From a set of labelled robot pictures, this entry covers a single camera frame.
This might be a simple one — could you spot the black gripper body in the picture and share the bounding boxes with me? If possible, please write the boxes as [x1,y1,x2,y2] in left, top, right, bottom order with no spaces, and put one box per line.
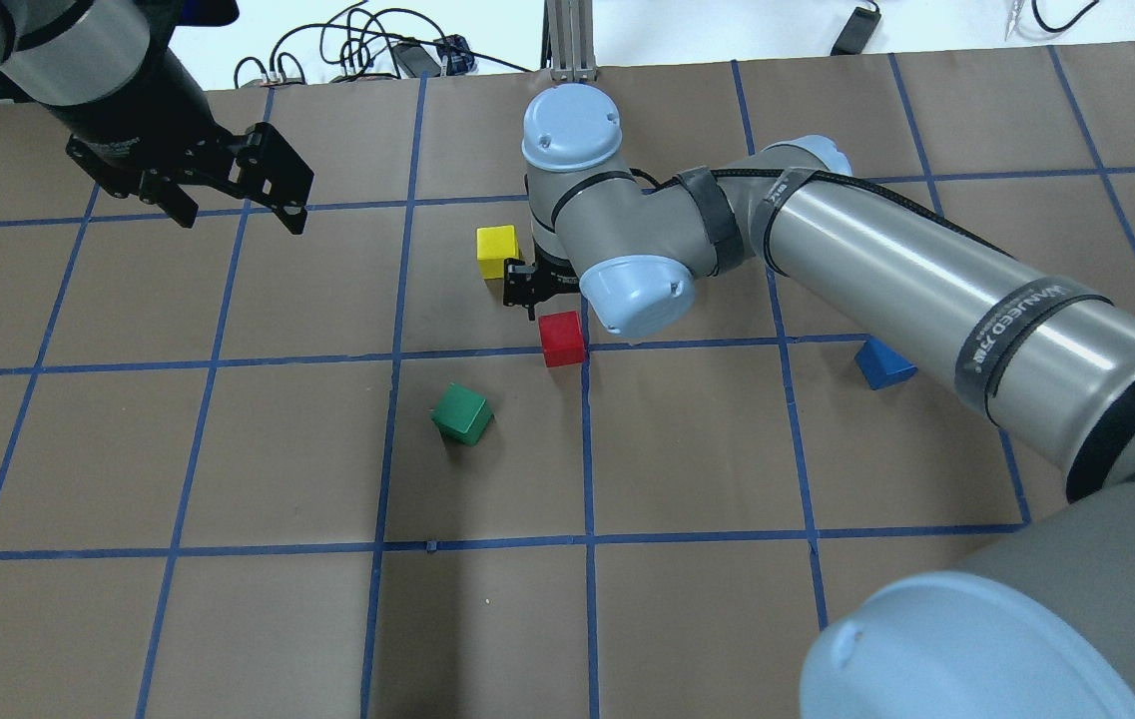
[506,260,581,306]
[66,60,259,206]

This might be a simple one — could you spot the red wooden block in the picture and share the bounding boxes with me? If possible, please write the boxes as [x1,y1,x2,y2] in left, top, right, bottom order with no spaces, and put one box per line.
[536,311,587,368]

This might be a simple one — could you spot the yellow wooden block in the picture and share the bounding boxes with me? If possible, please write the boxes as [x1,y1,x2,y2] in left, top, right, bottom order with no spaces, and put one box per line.
[476,225,522,282]

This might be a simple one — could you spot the green wooden block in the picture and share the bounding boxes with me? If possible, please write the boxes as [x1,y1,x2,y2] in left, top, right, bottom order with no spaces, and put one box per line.
[430,382,494,446]

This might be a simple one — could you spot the blue wooden block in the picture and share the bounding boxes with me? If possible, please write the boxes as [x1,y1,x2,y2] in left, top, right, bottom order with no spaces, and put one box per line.
[854,338,918,390]

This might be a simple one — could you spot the brown grid paper mat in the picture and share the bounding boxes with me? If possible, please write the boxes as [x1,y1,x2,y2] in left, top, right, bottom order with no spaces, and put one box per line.
[0,45,1135,718]

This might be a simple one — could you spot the black power adapter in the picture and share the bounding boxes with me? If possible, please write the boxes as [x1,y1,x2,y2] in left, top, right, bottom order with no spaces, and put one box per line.
[829,5,881,56]

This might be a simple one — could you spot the aluminium frame post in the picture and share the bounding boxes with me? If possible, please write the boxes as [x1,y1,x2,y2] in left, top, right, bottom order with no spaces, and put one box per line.
[541,1,598,83]

